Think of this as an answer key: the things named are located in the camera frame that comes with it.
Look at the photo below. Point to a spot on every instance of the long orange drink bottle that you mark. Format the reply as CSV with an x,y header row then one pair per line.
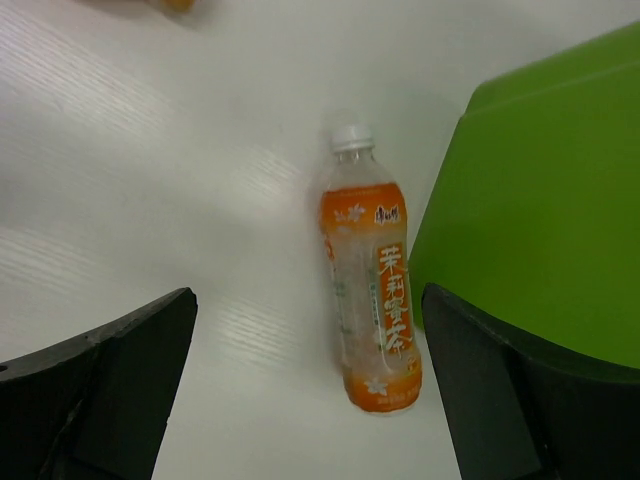
x,y
363,220

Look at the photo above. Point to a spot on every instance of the green plastic bin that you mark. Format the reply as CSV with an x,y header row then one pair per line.
x,y
534,215

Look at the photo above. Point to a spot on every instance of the short orange juice bottle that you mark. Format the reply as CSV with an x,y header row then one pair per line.
x,y
174,6

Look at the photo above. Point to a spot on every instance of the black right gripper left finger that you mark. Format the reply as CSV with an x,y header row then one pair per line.
x,y
97,405

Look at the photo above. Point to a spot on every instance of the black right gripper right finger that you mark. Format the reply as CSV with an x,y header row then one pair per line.
x,y
521,407

